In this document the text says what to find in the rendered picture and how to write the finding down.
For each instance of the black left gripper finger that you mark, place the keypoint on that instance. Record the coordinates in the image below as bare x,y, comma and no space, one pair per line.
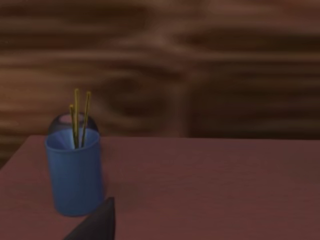
100,222

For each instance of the blue pen holder cup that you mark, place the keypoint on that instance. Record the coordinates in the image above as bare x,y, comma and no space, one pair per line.
75,180

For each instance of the yellow pencil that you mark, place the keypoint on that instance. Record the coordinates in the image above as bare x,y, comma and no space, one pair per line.
85,117
76,117

